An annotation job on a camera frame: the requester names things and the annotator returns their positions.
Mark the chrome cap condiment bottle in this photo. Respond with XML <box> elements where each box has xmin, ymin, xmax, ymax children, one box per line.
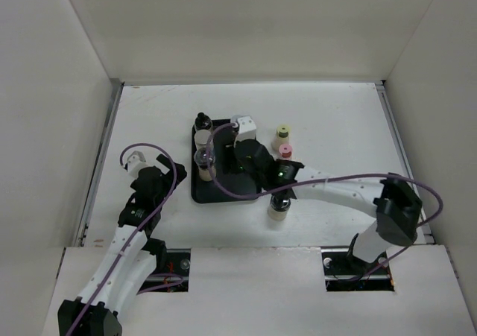
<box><xmin>194</xmin><ymin>148</ymin><xmax>216</xmax><ymax>182</ymax></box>

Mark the blue label silver lid bottle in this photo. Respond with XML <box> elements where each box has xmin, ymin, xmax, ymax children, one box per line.
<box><xmin>194</xmin><ymin>130</ymin><xmax>213</xmax><ymax>150</ymax></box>

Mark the pink cap condiment bottle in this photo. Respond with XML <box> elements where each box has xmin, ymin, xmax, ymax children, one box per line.
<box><xmin>278</xmin><ymin>144</ymin><xmax>293</xmax><ymax>160</ymax></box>

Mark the small black knob cap bottle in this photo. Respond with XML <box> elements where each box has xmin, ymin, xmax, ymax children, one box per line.
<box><xmin>194</xmin><ymin>112</ymin><xmax>213</xmax><ymax>132</ymax></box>

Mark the black round cap bottle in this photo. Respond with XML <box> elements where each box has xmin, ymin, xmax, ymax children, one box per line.
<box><xmin>268</xmin><ymin>195</ymin><xmax>291</xmax><ymax>221</ymax></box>

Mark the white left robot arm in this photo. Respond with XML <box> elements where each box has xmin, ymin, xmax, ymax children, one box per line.
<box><xmin>57</xmin><ymin>151</ymin><xmax>187</xmax><ymax>335</ymax></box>

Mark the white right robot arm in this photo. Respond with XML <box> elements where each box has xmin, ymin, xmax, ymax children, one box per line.
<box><xmin>233</xmin><ymin>139</ymin><xmax>422</xmax><ymax>275</ymax></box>

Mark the yellow cap condiment bottle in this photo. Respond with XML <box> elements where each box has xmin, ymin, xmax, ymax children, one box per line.
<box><xmin>272</xmin><ymin>124</ymin><xmax>290</xmax><ymax>150</ymax></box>

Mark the black rectangular plastic tray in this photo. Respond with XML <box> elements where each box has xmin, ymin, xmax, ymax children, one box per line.
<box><xmin>190</xmin><ymin>127</ymin><xmax>260</xmax><ymax>204</ymax></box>

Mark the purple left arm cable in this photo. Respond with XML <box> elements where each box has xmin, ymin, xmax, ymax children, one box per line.
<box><xmin>65</xmin><ymin>142</ymin><xmax>186</xmax><ymax>336</ymax></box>

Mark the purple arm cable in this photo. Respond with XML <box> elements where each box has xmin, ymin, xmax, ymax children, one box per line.
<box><xmin>65</xmin><ymin>142</ymin><xmax>186</xmax><ymax>336</ymax></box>
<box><xmin>203</xmin><ymin>122</ymin><xmax>446</xmax><ymax>281</ymax></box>

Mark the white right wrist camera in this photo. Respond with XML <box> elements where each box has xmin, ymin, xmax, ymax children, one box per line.
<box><xmin>230</xmin><ymin>115</ymin><xmax>257</xmax><ymax>142</ymax></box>

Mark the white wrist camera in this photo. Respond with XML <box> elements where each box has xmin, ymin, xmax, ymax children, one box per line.
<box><xmin>124</xmin><ymin>150</ymin><xmax>149</xmax><ymax>179</ymax></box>
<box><xmin>230</xmin><ymin>115</ymin><xmax>257</xmax><ymax>142</ymax></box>

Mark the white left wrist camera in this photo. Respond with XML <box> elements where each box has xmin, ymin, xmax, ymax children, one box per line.
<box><xmin>124</xmin><ymin>150</ymin><xmax>149</xmax><ymax>179</ymax></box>

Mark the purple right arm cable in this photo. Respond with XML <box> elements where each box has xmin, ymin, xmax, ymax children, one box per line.
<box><xmin>203</xmin><ymin>122</ymin><xmax>446</xmax><ymax>281</ymax></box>

